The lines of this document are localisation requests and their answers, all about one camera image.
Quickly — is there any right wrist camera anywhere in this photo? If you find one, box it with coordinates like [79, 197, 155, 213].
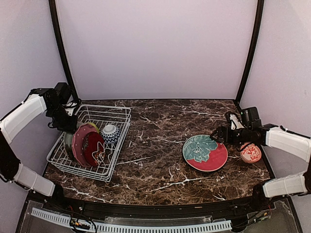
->
[225, 112, 244, 130]

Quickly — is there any red white patterned bowl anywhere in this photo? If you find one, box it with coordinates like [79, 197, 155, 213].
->
[240, 143, 261, 164]

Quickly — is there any left black frame post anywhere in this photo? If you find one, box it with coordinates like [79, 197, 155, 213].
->
[48, 0, 79, 101]

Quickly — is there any blue white patterned bowl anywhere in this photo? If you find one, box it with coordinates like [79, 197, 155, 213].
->
[101, 124, 121, 145]

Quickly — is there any white slotted cable duct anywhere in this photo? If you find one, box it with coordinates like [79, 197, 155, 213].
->
[31, 208, 232, 233]

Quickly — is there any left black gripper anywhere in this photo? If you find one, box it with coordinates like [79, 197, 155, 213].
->
[48, 102, 78, 133]

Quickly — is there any black front rail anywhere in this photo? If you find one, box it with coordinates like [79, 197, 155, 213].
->
[40, 197, 258, 220]

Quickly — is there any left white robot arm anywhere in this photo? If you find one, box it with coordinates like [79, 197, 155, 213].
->
[0, 82, 78, 212]

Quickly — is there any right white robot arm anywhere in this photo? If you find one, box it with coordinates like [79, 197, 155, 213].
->
[210, 107, 311, 211]

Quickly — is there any green small bowl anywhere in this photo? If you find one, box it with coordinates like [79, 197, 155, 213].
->
[87, 122, 100, 133]

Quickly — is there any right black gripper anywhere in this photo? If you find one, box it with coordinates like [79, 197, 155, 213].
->
[210, 126, 251, 146]

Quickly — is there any black rimmed cream plate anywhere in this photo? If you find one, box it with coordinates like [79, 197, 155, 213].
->
[185, 156, 228, 172]

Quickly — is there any black frame post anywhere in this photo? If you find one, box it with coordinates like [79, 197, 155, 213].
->
[48, 0, 79, 101]
[235, 0, 265, 104]

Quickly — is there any green teal plate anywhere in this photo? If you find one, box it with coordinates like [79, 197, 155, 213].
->
[64, 132, 76, 161]

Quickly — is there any red teal floral plate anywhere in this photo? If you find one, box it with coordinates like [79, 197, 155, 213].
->
[182, 134, 228, 162]

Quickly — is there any white wire dish rack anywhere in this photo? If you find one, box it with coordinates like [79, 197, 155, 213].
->
[47, 104, 131, 182]

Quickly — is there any dark red floral plate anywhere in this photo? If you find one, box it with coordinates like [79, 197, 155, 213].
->
[82, 132, 105, 167]

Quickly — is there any right black frame post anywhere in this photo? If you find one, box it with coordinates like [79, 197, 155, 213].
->
[235, 0, 265, 104]

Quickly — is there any pink dotted plate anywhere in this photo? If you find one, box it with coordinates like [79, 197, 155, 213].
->
[72, 123, 96, 167]

